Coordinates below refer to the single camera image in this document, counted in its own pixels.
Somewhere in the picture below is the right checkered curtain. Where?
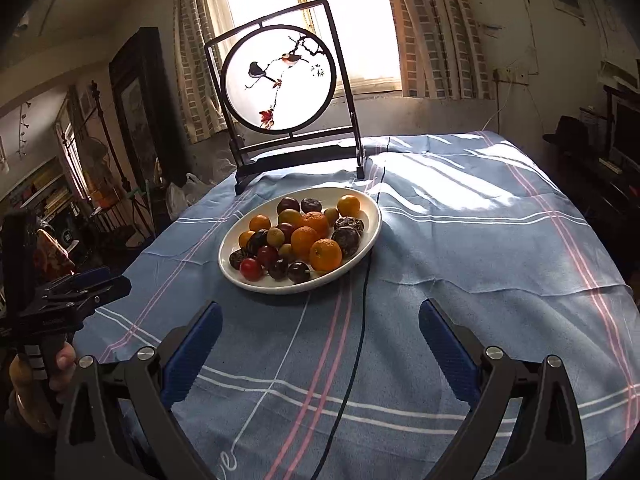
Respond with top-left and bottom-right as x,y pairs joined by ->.
390,0 -> 490,100

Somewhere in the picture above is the white oval plate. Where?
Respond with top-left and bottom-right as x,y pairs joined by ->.
218,188 -> 382,295

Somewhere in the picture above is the green yellow round fruit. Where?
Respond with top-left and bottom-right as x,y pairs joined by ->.
278,209 -> 303,229

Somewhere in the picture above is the red cherry tomato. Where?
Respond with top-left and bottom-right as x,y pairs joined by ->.
239,258 -> 264,282

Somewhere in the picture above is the round bird painting screen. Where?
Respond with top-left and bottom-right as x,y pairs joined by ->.
204,0 -> 366,195

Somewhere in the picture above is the black cable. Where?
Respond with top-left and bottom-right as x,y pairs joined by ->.
309,253 -> 374,480

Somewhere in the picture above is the small orange mandarin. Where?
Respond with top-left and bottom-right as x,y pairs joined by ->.
337,194 -> 360,218

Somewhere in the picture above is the dark wrinkled passion fruit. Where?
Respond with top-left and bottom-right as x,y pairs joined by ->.
334,217 -> 364,235

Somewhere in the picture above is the large dark red plum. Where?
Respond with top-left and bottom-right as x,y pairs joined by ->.
277,196 -> 300,214

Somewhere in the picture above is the person left hand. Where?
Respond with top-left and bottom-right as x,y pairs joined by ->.
49,342 -> 76,394

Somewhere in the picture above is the left checkered curtain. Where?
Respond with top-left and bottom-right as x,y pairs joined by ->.
172,0 -> 226,144

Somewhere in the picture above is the plastic bags pile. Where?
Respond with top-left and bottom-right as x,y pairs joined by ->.
166,172 -> 213,221

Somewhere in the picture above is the large orange mandarin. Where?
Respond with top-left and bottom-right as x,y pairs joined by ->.
309,238 -> 343,273

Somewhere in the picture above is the checkered curtain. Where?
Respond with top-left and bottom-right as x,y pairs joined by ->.
172,0 -> 226,144
390,0 -> 490,100

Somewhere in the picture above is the dark framed wall painting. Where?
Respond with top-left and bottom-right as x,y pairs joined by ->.
108,27 -> 188,186

